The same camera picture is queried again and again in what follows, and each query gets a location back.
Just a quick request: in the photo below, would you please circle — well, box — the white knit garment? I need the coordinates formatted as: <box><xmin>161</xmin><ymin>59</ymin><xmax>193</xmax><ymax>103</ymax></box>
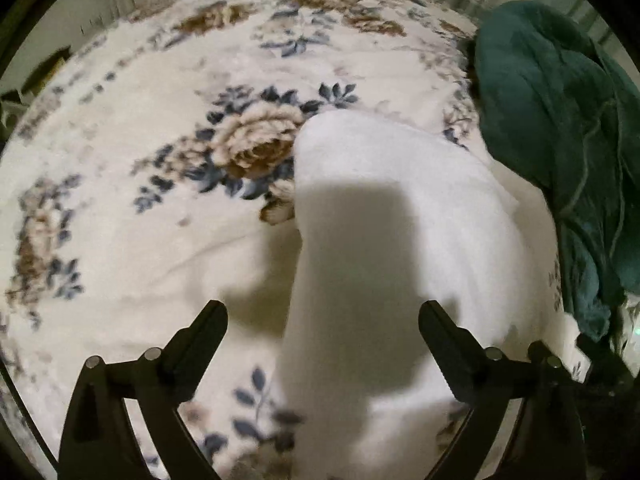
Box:
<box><xmin>276</xmin><ymin>110</ymin><xmax>579</xmax><ymax>479</ymax></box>

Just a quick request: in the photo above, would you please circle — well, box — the dark green garment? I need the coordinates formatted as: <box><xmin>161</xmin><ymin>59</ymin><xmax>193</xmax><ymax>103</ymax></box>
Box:
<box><xmin>473</xmin><ymin>0</ymin><xmax>639</xmax><ymax>341</ymax></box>

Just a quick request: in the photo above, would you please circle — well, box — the floral cream blanket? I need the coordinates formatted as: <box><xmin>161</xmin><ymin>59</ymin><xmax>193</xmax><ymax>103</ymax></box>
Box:
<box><xmin>0</xmin><ymin>0</ymin><xmax>640</xmax><ymax>480</ymax></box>

